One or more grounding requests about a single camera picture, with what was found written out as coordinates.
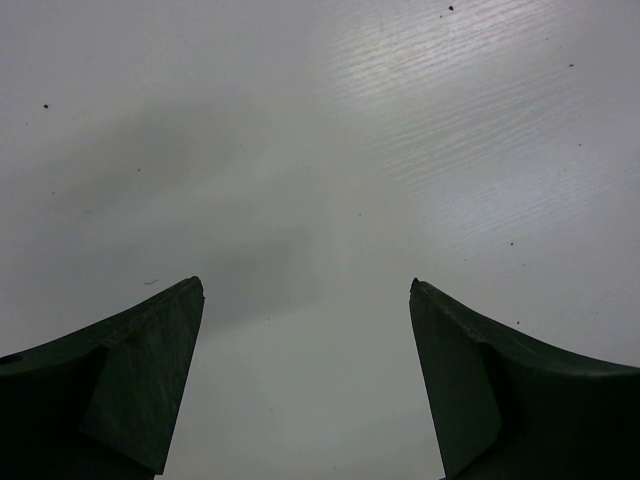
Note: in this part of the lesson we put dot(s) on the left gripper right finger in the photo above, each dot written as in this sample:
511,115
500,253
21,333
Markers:
508,406

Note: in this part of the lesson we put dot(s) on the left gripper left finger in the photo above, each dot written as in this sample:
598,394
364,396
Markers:
102,402

